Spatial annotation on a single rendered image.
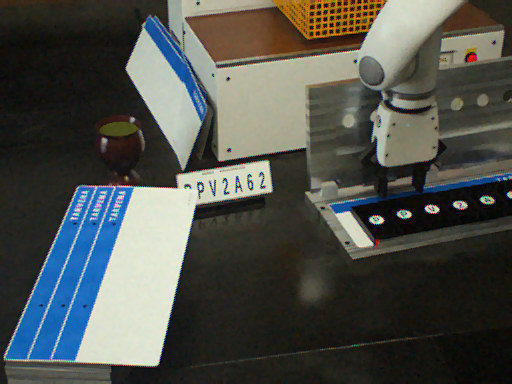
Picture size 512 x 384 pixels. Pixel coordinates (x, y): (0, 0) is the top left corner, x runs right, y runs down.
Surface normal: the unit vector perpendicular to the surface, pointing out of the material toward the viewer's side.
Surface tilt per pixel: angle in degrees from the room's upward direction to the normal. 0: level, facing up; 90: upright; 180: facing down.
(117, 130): 0
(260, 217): 0
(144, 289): 0
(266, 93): 90
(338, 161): 81
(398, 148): 89
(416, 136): 90
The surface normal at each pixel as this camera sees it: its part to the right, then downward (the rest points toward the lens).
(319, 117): 0.31, 0.36
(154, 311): 0.00, -0.85
